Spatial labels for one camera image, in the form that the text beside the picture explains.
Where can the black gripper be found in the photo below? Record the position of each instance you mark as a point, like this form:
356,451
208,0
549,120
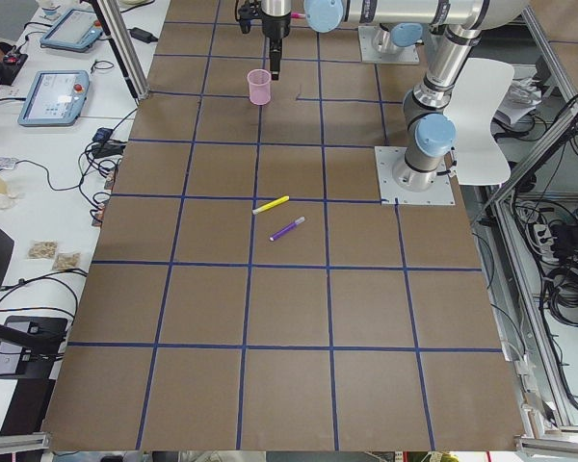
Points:
275,27

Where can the pink plastic cup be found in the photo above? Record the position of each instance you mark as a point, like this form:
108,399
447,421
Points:
259,83

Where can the purple highlighter pen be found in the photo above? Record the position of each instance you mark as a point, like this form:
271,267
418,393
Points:
286,229

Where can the black power adapter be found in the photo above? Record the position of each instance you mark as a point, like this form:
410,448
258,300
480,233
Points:
142,35

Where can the yellow highlighter pen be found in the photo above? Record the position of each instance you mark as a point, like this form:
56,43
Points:
270,205

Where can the upper teach pendant tablet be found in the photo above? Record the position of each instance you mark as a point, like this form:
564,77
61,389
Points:
76,30

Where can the teach pendant tablet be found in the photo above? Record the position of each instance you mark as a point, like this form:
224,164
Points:
56,98
76,30

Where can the white plastic chair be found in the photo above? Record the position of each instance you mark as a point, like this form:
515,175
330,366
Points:
476,96

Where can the lower teach pendant tablet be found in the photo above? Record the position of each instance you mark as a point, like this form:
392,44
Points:
56,98

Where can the snack bag right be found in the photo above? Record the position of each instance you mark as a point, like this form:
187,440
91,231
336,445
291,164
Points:
67,261

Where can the snack bag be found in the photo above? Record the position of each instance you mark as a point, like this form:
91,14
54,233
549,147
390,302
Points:
42,250
67,261

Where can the snack bag left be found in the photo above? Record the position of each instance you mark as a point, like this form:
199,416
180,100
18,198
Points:
42,250

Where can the black power strip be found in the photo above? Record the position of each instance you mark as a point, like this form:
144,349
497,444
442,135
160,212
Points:
565,237

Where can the black monitor stand base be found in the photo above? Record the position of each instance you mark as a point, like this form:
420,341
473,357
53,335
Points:
29,346

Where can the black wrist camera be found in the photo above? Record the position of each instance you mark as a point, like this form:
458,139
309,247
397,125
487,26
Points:
247,12

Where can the aluminium frame post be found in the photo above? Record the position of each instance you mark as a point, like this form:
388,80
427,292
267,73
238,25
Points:
115,30

